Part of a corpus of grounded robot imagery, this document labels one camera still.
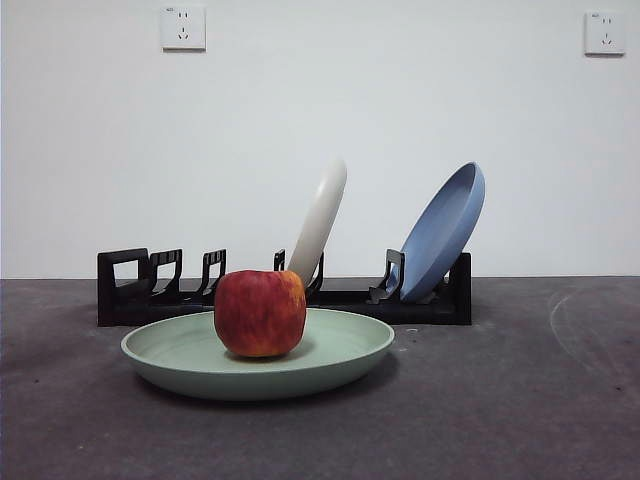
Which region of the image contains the green plate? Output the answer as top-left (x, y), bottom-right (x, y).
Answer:
top-left (120, 308), bottom-right (396, 401)

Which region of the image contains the white plate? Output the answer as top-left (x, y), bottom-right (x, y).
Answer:
top-left (287, 158), bottom-right (348, 282)

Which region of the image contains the red apple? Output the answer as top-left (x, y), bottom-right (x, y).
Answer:
top-left (213, 269), bottom-right (308, 359)

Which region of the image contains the blue plate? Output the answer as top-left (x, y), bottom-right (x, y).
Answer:
top-left (399, 160), bottom-right (486, 303)

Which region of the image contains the white wall socket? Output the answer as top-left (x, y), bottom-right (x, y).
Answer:
top-left (160, 4), bottom-right (207, 52)
top-left (584, 11), bottom-right (627, 57)

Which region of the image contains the black plate rack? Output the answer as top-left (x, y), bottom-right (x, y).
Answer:
top-left (97, 248), bottom-right (473, 327)

